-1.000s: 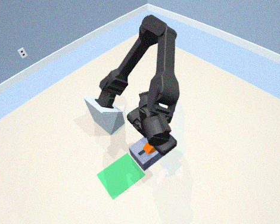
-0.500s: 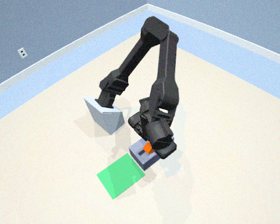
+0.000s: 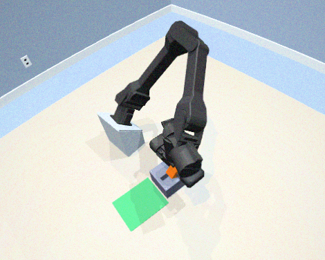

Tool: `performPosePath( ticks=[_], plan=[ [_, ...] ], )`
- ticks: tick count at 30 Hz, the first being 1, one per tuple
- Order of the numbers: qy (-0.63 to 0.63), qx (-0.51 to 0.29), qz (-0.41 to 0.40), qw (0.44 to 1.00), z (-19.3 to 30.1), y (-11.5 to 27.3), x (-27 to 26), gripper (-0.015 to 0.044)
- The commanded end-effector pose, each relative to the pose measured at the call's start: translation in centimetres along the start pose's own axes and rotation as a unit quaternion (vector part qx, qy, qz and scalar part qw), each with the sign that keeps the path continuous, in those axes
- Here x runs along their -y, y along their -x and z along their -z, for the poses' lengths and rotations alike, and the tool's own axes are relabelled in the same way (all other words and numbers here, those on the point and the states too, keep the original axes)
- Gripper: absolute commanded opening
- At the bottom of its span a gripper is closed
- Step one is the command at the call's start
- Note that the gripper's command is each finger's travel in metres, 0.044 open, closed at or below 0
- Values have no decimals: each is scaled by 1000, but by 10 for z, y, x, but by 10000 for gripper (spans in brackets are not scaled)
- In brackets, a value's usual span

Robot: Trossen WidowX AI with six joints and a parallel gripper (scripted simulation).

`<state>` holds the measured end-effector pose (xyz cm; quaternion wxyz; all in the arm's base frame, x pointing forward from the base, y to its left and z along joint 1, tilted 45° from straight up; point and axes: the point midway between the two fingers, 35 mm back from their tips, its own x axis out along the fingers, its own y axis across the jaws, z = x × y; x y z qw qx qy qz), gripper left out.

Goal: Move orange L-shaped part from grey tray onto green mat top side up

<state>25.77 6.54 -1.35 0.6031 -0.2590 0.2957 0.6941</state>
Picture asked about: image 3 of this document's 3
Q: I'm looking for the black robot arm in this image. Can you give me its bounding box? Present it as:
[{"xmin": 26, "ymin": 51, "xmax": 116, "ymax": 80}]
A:
[{"xmin": 110, "ymin": 20, "xmax": 210, "ymax": 178}]

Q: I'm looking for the orange l-shaped part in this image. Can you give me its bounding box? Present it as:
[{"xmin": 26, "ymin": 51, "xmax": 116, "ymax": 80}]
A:
[{"xmin": 166, "ymin": 165, "xmax": 178, "ymax": 179}]

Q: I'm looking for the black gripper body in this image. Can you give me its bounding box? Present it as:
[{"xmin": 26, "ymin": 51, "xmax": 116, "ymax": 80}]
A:
[{"xmin": 149, "ymin": 133, "xmax": 204, "ymax": 188}]

